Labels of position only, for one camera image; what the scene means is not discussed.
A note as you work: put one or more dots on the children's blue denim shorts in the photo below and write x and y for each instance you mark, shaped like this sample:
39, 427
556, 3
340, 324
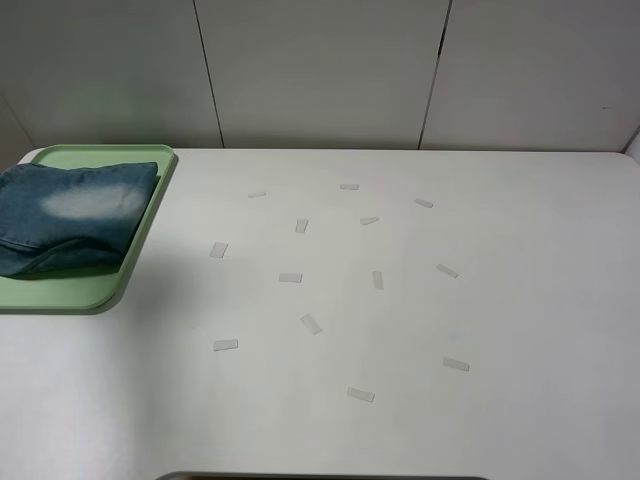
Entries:
54, 219

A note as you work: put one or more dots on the green plastic tray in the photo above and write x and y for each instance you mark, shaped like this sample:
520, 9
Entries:
94, 289

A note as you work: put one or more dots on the clear tape strip on table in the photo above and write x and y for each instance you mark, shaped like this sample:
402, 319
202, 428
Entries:
447, 271

